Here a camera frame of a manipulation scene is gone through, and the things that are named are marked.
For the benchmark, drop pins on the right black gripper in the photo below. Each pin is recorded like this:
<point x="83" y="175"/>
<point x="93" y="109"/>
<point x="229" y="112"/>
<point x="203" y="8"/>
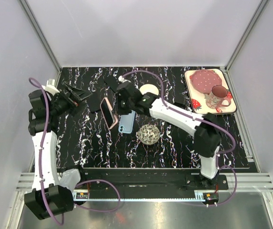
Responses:
<point x="119" y="111"/>

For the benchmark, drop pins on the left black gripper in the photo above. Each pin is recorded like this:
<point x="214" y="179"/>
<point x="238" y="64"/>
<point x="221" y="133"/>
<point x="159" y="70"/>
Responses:
<point x="73" y="101"/>

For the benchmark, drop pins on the black phone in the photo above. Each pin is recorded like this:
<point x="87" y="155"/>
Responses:
<point x="93" y="102"/>
<point x="112" y="82"/>

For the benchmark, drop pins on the light blue phone case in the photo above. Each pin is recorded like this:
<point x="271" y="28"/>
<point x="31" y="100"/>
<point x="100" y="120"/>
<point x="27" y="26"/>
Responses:
<point x="126" y="123"/>

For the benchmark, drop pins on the pink cased phone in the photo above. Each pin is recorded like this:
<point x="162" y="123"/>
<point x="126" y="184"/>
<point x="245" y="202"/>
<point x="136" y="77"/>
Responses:
<point x="110" y="119"/>

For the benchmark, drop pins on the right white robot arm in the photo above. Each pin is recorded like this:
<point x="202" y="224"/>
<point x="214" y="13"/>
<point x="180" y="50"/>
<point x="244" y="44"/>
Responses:
<point x="206" y="136"/>

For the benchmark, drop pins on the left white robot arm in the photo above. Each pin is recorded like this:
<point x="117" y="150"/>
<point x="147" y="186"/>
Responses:
<point x="51" y="195"/>

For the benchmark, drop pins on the cream bowl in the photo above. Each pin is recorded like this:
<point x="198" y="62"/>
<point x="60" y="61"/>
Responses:
<point x="149" y="88"/>

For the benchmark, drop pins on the strawberry patterned tray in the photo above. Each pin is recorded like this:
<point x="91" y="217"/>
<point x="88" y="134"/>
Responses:
<point x="198" y="100"/>

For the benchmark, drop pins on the pink dotted plate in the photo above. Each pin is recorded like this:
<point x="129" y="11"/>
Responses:
<point x="204" y="80"/>

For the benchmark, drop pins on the pink printed mug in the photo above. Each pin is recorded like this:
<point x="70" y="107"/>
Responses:
<point x="218" y="97"/>

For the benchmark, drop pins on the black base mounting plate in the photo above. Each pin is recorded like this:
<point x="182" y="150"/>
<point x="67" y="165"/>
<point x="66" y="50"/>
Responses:
<point x="190" y="179"/>

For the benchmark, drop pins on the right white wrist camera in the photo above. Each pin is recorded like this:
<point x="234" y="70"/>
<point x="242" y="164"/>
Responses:
<point x="121" y="79"/>

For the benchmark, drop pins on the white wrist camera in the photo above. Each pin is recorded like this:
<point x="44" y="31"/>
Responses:
<point x="51" y="87"/>
<point x="121" y="79"/>

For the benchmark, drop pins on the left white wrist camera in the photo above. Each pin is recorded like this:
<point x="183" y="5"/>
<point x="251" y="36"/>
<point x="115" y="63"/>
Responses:
<point x="51" y="87"/>

